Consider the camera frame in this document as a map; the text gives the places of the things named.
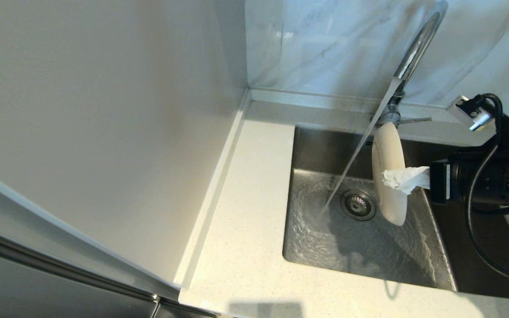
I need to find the white ceramic plate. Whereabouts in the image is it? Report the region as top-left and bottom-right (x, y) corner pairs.
(371, 122), (410, 227)

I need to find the stainless steel sink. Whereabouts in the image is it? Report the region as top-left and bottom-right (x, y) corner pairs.
(282, 124), (509, 301)

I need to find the round metal drain strainer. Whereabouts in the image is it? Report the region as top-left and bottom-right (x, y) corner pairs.
(341, 189), (377, 221)

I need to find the chrome gooseneck faucet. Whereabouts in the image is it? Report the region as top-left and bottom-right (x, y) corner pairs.
(372, 0), (450, 131)

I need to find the tall cabinet side panel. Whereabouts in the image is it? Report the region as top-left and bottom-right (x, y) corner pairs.
(0, 0), (248, 301)

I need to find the chrome cabinet edge trim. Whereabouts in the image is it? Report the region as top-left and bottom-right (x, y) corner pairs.
(0, 227), (160, 305)

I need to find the tall cabinet steel front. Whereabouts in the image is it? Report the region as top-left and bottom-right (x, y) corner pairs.
(0, 238), (217, 318)

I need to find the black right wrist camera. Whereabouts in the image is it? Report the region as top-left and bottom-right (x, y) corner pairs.
(446, 95), (493, 132)

